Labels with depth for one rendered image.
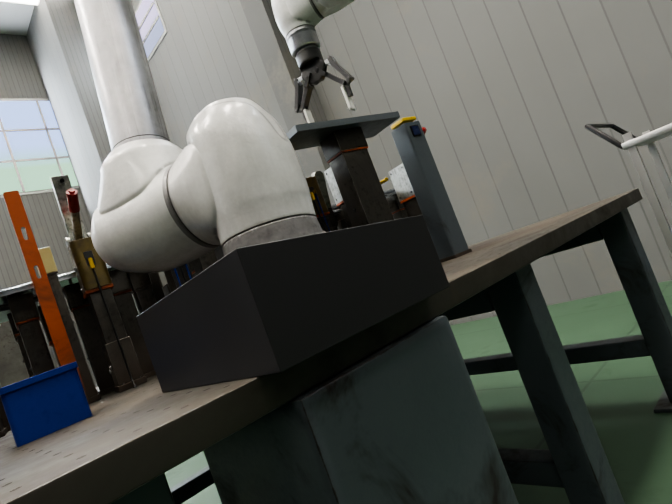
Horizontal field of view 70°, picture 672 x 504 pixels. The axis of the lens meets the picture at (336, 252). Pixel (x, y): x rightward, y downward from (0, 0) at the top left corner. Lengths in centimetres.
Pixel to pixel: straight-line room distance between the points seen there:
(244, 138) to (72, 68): 807
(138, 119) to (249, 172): 28
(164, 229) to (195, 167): 11
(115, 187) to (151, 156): 8
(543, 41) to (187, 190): 337
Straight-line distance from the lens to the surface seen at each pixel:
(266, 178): 69
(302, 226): 69
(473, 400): 77
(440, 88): 424
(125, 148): 87
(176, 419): 49
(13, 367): 776
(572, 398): 116
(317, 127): 128
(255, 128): 73
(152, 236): 80
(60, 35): 904
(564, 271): 395
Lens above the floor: 77
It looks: 3 degrees up
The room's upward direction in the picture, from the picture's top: 20 degrees counter-clockwise
